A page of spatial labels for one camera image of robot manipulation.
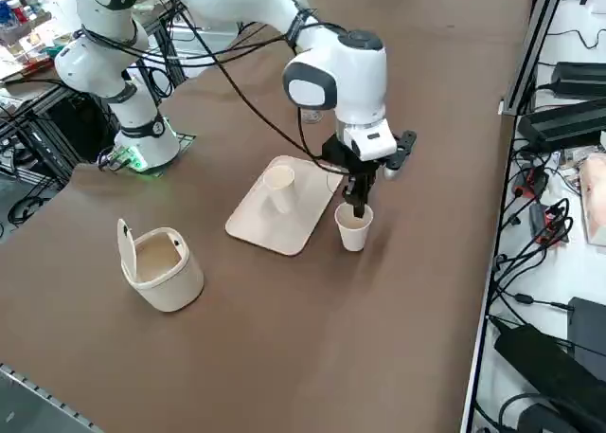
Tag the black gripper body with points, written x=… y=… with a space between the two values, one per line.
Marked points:
x=343 y=156

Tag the white disposable paper cup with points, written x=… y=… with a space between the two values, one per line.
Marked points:
x=352 y=239
x=279 y=198

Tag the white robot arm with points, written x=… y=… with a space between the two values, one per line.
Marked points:
x=355 y=82

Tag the white rectangular tray mat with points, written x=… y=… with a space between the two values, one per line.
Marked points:
x=303 y=224

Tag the green clear plastic bottle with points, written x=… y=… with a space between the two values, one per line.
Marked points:
x=312 y=117

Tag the black and red plug strip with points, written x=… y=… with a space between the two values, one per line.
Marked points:
x=549 y=224

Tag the cream mini bin with lid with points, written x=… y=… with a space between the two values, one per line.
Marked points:
x=175 y=281

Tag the long black box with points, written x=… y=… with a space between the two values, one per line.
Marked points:
x=563 y=125

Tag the pink package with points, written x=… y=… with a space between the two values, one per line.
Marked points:
x=595 y=196

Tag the large black adapter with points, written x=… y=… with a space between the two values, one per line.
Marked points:
x=544 y=371

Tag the black power brick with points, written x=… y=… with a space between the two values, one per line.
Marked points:
x=580 y=78

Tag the black square box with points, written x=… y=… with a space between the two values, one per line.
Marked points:
x=589 y=326

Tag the black controller box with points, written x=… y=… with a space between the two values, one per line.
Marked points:
x=76 y=125

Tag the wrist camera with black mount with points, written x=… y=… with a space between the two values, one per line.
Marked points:
x=402 y=151

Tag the white table edge bracket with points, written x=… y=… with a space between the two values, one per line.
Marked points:
x=507 y=107

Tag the aluminium camera pole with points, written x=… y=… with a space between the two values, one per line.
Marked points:
x=536 y=40

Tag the aluminium table edge rail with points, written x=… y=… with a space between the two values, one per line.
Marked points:
x=33 y=395

